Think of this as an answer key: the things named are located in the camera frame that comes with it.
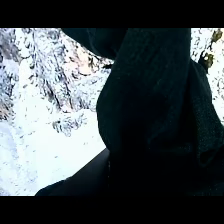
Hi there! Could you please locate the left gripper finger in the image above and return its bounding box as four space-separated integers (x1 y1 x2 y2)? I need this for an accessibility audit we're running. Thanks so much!
34 147 111 197

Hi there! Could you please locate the black garment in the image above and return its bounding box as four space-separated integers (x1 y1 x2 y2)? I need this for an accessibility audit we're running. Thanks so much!
60 27 224 197

